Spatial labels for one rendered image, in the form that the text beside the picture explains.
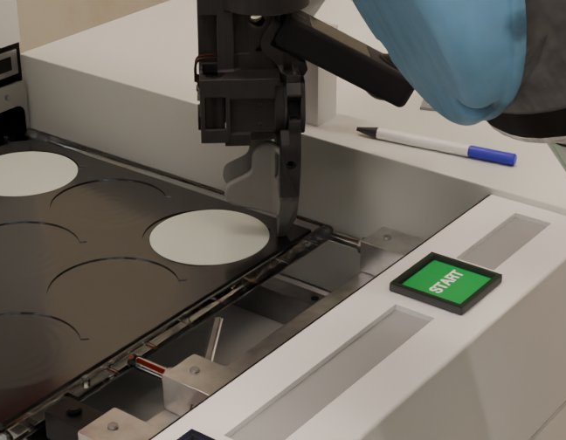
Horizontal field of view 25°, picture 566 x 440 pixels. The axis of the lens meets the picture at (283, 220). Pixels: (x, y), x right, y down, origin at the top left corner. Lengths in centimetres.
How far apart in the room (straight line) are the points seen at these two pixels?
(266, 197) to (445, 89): 57
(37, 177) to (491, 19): 80
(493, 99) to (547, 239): 50
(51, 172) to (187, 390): 39
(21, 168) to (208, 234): 23
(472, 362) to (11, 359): 32
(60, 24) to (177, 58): 191
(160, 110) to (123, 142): 7
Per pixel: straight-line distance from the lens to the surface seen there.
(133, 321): 94
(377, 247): 103
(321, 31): 97
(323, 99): 110
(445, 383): 80
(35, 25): 322
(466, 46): 43
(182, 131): 118
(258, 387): 76
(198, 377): 86
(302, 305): 106
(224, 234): 106
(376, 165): 105
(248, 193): 102
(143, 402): 100
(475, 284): 86
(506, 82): 45
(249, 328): 108
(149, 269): 101
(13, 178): 119
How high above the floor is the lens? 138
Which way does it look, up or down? 27 degrees down
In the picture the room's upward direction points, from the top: straight up
